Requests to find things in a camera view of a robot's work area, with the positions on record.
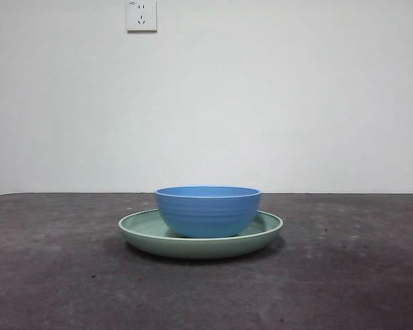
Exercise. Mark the blue ribbed bowl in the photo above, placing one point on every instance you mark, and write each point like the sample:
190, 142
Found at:
208, 213

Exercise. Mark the green round plate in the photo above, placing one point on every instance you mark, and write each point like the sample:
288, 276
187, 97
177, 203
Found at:
192, 247

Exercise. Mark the white wall socket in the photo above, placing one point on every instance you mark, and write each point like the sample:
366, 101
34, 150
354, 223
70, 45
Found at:
142, 17

